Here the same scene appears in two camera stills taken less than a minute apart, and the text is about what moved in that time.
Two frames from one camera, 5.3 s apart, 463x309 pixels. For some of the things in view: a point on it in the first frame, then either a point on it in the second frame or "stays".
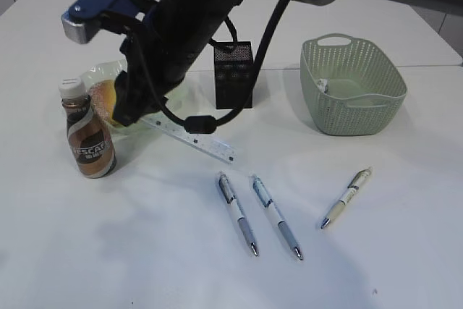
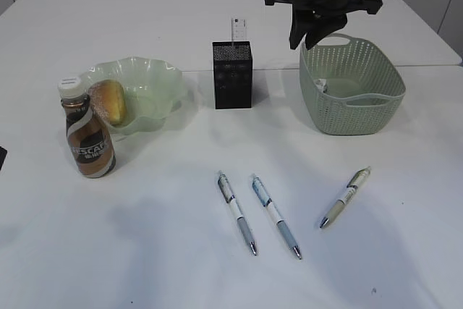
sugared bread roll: (102, 96) stays
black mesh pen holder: (233, 73) stays
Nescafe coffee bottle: (92, 150) stays
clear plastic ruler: (209, 142) to (238, 30)
